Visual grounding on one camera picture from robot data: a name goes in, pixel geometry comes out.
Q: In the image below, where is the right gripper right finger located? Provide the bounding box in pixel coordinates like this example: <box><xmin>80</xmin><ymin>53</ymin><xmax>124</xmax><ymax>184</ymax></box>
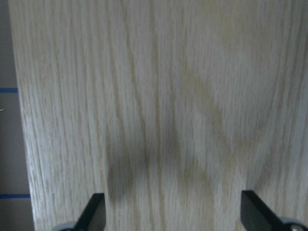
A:
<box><xmin>240</xmin><ymin>190</ymin><xmax>308</xmax><ymax>231</ymax></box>

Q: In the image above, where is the wooden drawer cabinet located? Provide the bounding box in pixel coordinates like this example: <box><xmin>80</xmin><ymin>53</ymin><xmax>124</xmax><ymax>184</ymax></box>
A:
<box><xmin>9</xmin><ymin>0</ymin><xmax>308</xmax><ymax>231</ymax></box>

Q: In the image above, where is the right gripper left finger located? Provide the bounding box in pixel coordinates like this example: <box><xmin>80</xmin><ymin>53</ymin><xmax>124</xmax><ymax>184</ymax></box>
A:
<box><xmin>54</xmin><ymin>192</ymin><xmax>107</xmax><ymax>231</ymax></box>

